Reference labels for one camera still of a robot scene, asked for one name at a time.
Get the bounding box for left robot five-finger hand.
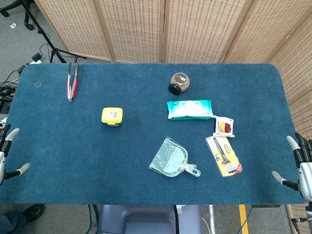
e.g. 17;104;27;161
0;123;31;186

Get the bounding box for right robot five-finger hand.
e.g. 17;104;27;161
272;132;312;203

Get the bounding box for yellow and green plastic container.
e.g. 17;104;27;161
101;107;124;128

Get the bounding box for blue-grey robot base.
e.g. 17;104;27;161
97;204;203;234

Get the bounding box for teal white wet wipes pack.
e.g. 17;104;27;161
167;99;215;121

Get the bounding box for black shoe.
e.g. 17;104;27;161
23;204;46;223

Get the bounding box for blue jeans leg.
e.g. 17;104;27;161
0;211;27;234

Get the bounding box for razor on yellow card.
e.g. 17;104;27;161
206;136;244;177

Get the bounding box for white snack packet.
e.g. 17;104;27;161
213;115;236;138

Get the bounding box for metal table leg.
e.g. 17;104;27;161
209;204;216;234

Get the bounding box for blue carpet table mat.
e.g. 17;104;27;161
0;62;308;205

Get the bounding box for black tripod stand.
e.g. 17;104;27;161
20;0;87;64

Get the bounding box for black office chair base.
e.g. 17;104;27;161
0;0;35;31

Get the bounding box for clear dustpan in plastic bag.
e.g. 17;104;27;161
148;136;202;178

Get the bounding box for glass spice jar black lid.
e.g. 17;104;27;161
167;72;191;96

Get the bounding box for woven wooden folding screen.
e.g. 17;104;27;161
34;0;312;234

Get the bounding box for tangle of black cables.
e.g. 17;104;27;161
0;63;27;115

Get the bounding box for red-handled metal kitchen tongs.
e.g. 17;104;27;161
66;62;80;102

